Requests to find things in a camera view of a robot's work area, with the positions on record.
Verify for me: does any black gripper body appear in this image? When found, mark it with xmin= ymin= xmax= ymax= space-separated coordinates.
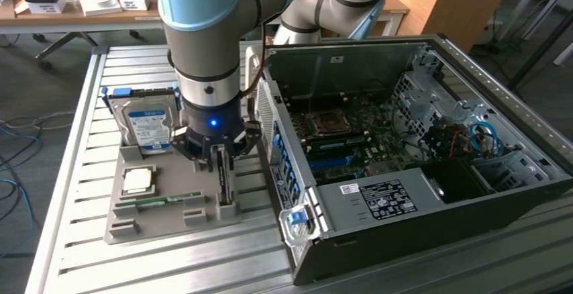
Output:
xmin=181 ymin=97 xmax=247 ymax=152

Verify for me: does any green graphics card with fan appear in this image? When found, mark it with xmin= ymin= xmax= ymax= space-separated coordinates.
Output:
xmin=213 ymin=142 xmax=237 ymax=207

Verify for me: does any hard disk in blue carrier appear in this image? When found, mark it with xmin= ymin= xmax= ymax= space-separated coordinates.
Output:
xmin=100 ymin=84 xmax=183 ymax=156

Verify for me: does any grey plastic parts rack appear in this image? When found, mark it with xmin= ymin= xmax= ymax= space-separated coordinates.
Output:
xmin=103 ymin=136 xmax=245 ymax=245

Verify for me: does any square CPU chip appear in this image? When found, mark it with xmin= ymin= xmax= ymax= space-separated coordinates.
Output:
xmin=121 ymin=168 xmax=156 ymax=194

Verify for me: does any green loose RAM stick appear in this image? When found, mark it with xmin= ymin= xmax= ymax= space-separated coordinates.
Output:
xmin=115 ymin=191 xmax=203 ymax=209

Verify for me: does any expansion slot with blue latch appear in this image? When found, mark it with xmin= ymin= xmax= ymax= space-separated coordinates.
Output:
xmin=309 ymin=157 xmax=356 ymax=171

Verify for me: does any green motherboard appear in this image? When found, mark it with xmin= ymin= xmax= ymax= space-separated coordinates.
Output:
xmin=285 ymin=92 xmax=431 ymax=186

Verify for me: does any grey power supply unit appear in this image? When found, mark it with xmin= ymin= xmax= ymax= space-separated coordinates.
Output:
xmin=307 ymin=168 xmax=445 ymax=238

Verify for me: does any perforated metal drive cage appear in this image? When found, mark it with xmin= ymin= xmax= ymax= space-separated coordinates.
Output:
xmin=392 ymin=70 xmax=453 ymax=134

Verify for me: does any small white carton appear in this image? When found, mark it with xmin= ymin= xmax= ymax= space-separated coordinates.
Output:
xmin=119 ymin=0 xmax=152 ymax=11

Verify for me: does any black chair base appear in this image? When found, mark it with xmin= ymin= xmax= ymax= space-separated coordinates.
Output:
xmin=35 ymin=31 xmax=100 ymax=70

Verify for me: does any white box with tape roll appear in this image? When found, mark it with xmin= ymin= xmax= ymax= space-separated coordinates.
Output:
xmin=79 ymin=0 xmax=123 ymax=17

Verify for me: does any long wooden desk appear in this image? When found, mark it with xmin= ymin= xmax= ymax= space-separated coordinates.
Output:
xmin=0 ymin=0 xmax=411 ymax=45

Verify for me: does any black open PC case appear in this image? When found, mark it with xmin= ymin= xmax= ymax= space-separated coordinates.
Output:
xmin=244 ymin=33 xmax=573 ymax=287

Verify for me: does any open black white box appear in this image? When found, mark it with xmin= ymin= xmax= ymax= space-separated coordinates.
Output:
xmin=20 ymin=0 xmax=68 ymax=15

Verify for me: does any thin dark arm cable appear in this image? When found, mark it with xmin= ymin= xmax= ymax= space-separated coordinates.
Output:
xmin=239 ymin=21 xmax=272 ymax=102

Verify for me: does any grey floor cable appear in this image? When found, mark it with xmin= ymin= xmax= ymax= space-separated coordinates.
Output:
xmin=0 ymin=111 xmax=75 ymax=132

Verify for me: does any blue floor cable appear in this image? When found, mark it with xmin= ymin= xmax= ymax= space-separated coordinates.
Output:
xmin=0 ymin=119 xmax=44 ymax=258

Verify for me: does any coloured wire bundle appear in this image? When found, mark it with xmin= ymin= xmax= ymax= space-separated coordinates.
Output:
xmin=424 ymin=124 xmax=479 ymax=160

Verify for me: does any blue data wire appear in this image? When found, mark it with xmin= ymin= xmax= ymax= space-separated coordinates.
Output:
xmin=468 ymin=121 xmax=505 ymax=159

